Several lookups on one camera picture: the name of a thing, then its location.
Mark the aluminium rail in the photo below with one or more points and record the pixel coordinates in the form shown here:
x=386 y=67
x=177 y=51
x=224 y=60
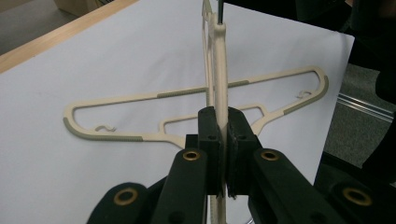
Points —
x=367 y=107

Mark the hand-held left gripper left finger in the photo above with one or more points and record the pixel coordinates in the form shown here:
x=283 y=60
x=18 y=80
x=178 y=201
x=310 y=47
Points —
x=214 y=161

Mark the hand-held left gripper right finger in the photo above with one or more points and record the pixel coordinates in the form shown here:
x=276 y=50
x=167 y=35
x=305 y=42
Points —
x=238 y=161

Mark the white paper sheet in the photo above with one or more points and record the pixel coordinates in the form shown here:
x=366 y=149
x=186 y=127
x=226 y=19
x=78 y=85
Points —
x=124 y=56

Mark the beige plastic clothes hanger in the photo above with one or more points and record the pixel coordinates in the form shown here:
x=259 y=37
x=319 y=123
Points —
x=180 y=92
x=220 y=77

